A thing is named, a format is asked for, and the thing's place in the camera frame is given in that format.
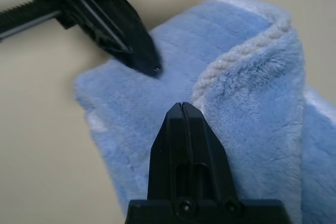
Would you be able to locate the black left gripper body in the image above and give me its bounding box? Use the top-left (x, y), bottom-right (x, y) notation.
top-left (0, 0), bottom-right (77, 41)

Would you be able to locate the blue terry towel white trim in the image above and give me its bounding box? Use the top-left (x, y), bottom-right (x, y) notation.
top-left (72, 0), bottom-right (336, 224)

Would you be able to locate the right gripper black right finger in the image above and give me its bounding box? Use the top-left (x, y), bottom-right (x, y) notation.
top-left (183, 101), bottom-right (240, 202)

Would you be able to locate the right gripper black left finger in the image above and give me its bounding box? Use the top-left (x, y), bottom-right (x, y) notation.
top-left (148, 102), bottom-right (194, 202)

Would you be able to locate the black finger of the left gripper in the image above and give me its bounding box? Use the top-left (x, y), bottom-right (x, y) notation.
top-left (10, 0), bottom-right (144, 72)
top-left (39, 0), bottom-right (163, 77)

